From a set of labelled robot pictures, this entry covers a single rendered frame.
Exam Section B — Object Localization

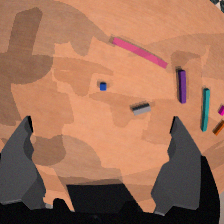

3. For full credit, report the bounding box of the orange rod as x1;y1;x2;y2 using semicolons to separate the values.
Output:
213;120;224;136

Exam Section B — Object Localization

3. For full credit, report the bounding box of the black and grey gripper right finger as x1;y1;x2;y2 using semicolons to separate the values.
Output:
151;116;220;224

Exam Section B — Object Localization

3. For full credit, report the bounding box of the small magenta block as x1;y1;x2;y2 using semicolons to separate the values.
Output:
218;105;224;116

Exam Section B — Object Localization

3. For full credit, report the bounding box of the turquoise rod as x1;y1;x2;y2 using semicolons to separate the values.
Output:
201;88;210;132

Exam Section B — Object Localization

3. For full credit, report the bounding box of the purple rod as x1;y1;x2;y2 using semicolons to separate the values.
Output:
178;70;186;104

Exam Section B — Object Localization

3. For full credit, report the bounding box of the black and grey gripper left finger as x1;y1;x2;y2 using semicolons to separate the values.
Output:
0;115;46;224

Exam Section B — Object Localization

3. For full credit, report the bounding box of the pink rod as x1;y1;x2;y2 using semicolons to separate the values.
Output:
112;37;168;69

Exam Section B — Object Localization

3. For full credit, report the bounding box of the grey rod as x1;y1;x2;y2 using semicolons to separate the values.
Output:
132;103;151;116

